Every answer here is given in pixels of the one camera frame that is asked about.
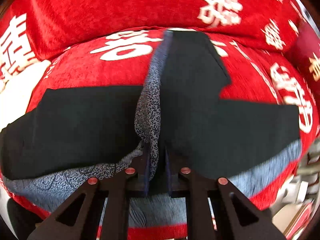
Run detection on black pants with patterned lining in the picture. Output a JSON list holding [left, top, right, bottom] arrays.
[[1, 30, 302, 227]]

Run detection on red blanket with white characters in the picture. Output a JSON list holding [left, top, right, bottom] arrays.
[[1, 0, 319, 239]]

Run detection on dark red pillow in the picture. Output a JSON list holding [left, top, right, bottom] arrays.
[[285, 21, 320, 95]]

